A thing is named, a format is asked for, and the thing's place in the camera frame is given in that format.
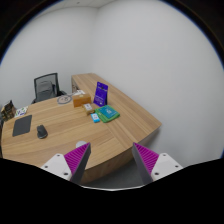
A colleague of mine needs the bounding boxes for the dark brown box stack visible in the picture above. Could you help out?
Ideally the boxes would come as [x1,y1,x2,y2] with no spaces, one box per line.
[1,101,16,121]

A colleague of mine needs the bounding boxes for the wooden side desk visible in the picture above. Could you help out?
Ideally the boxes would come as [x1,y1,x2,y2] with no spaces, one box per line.
[72,73,161,157]

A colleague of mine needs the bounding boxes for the brown cardboard box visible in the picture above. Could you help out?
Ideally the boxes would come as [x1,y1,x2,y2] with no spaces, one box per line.
[73,94,91,107]

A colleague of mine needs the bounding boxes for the white green sticker sheet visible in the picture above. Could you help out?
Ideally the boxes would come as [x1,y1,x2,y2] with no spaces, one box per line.
[15,107,28,118]

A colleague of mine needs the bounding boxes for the grey mesh office chair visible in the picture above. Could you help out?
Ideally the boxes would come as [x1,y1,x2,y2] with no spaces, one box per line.
[32,73,66,103]

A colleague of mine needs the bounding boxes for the round grey disc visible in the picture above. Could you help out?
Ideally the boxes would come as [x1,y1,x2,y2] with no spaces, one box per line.
[57,95,72,105]

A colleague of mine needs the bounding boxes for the purple standing sign card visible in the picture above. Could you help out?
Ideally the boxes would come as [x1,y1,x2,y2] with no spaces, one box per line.
[94,82,108,107]

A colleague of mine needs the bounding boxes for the black computer mouse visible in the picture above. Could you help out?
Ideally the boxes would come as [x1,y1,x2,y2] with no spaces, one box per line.
[37,125,48,139]

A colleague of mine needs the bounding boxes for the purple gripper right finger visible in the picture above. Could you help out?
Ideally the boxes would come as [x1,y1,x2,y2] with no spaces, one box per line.
[131,142,184,186]

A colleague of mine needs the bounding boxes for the small blue card box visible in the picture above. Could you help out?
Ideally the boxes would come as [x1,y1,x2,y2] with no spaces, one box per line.
[91,113,100,123]

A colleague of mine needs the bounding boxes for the dark grey mouse pad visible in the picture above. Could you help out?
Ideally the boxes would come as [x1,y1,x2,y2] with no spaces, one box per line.
[12,115,32,137]

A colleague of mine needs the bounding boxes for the white paper sheet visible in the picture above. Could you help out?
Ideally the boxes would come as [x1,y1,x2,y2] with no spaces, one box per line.
[73,90,85,96]

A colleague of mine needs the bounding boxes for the small tan box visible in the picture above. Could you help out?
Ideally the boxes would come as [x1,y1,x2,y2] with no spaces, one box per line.
[83,103,94,115]

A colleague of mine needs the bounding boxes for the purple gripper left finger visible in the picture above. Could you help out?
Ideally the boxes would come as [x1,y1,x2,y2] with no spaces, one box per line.
[40,142,92,186]

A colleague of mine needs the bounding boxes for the small white round object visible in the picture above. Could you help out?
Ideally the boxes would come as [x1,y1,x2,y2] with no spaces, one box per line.
[76,141,87,148]

